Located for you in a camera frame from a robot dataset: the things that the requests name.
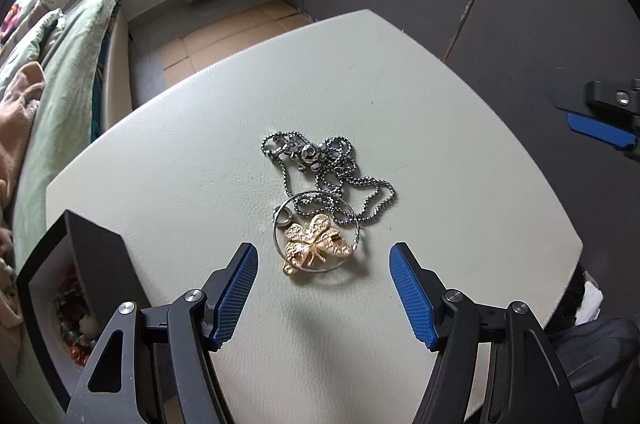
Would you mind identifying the grey blue pants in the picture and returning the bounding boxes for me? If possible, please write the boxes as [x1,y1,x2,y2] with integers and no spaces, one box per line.
[546,316,640,411]

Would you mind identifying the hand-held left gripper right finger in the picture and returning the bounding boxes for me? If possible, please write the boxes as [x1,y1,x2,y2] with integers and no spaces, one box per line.
[388,242,584,424]

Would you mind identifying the dark green bead bracelet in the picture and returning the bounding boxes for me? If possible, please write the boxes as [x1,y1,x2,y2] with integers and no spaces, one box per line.
[54,271,88,320]

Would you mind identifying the gold butterfly pendant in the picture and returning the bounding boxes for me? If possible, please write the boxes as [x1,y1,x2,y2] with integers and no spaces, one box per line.
[281,213,354,275]

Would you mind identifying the light green quilt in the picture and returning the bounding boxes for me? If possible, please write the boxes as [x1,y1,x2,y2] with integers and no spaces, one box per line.
[0,8,67,95]

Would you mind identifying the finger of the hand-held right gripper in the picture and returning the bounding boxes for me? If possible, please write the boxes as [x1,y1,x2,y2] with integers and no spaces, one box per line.
[566,78,640,161]

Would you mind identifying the pink fleece blanket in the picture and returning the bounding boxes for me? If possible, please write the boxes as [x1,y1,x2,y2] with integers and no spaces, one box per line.
[0,60,49,341]

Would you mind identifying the brown wooden bead bracelet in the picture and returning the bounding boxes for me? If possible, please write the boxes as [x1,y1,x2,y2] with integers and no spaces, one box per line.
[62,334,98,367]

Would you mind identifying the white bed base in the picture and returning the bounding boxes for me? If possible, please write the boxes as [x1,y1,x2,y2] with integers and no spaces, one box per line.
[101,0,134,131]

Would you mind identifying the green bedsheet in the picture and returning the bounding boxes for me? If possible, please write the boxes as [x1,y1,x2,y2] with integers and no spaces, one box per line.
[10,0,119,275]

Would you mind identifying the silver ball chain necklace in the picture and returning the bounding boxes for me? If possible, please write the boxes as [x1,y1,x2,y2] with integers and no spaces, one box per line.
[259,131,397,231]

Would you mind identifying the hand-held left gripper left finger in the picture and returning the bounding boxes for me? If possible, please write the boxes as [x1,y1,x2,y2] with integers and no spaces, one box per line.
[62,242,260,424]

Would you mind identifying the black jewelry box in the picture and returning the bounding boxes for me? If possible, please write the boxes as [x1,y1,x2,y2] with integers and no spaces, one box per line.
[15,209,154,408]

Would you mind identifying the white leather low table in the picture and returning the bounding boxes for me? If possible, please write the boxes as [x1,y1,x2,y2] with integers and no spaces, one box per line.
[45,8,584,424]

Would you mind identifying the thin silver bangle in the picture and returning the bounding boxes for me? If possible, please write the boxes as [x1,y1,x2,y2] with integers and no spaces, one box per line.
[272,189,365,276]

